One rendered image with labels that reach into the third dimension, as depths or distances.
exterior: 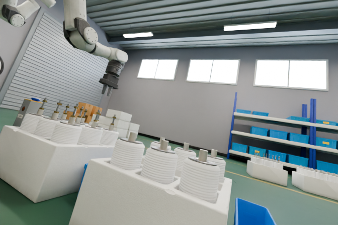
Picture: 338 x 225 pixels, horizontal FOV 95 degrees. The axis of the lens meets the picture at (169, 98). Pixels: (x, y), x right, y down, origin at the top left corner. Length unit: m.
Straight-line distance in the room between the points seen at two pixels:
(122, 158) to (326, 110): 5.97
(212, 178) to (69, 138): 0.54
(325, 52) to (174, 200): 6.67
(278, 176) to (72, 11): 2.61
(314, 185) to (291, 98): 3.66
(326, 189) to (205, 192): 2.41
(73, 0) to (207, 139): 5.26
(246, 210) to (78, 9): 1.09
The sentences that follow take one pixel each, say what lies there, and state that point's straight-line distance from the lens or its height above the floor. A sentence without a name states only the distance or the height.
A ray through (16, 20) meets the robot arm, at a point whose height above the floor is 0.75.
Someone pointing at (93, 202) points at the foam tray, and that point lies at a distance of 0.54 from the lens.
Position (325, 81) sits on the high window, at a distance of 6.40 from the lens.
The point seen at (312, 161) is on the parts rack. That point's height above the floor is 0.41.
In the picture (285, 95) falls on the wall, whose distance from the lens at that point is 6.01.
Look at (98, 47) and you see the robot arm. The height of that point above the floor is 0.65.
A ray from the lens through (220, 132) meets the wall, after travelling 5.60.
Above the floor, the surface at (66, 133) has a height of 0.22.
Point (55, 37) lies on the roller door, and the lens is 6.53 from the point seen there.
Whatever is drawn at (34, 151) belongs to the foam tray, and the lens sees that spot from 0.77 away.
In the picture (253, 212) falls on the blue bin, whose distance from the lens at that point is 0.79.
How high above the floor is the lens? 0.30
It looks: 13 degrees up
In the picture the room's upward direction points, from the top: 13 degrees clockwise
